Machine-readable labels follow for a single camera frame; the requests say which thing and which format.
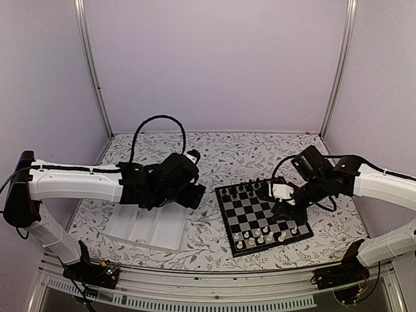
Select aluminium front rail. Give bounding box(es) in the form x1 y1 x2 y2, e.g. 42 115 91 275
28 253 409 311

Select white plastic tray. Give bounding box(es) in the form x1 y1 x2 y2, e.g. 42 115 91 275
103 203 189 253

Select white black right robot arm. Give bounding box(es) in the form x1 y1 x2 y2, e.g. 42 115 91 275
267 146 415 283

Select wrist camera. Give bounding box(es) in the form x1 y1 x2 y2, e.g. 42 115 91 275
185 149 201 165
269 177 295 205

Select black white chessboard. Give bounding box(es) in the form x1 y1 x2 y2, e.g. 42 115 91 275
215 179 314 257

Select floral patterned table mat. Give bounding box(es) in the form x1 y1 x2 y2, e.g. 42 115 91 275
68 133 367 272

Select left aluminium frame post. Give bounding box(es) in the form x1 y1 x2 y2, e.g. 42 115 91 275
73 0 114 138

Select right aluminium frame post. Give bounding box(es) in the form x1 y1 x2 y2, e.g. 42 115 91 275
319 0 358 140

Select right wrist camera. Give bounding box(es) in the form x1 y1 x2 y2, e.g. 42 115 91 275
269 177 295 205

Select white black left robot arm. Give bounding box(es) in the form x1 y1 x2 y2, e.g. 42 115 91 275
3 149 205 282

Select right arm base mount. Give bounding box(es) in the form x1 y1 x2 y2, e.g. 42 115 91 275
310 256 370 306

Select aluminium frame post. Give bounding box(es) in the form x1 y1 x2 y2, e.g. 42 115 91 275
73 0 114 138
319 0 358 140

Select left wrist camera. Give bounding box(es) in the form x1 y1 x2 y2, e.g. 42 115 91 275
185 149 201 165

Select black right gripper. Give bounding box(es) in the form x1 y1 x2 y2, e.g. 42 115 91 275
271 175 328 223

